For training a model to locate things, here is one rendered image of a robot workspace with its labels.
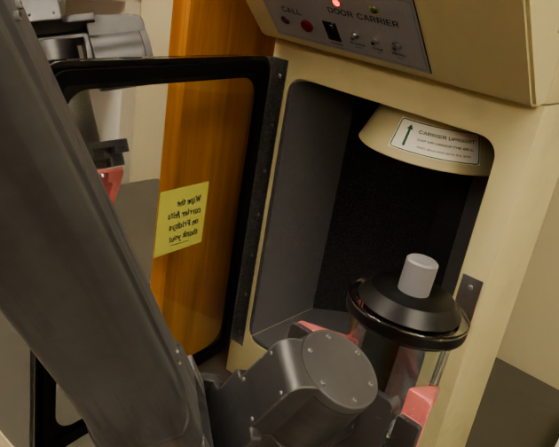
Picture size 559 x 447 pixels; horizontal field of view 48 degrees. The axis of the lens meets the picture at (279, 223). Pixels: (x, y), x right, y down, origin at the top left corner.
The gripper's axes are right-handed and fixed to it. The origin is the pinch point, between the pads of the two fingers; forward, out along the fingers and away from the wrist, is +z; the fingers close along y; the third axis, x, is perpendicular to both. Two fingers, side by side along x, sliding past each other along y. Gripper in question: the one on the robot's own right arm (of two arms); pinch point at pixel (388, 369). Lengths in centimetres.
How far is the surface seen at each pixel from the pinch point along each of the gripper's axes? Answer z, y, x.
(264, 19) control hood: 4.7, 27.4, -26.8
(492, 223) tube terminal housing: 9.7, -1.5, -13.8
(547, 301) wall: 55, 1, 7
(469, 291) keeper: 10.2, -1.4, -6.4
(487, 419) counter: 35.2, -1.9, 19.8
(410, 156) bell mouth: 11.2, 9.5, -16.8
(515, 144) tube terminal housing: 9.2, -1.2, -21.6
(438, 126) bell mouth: 13.0, 8.2, -20.4
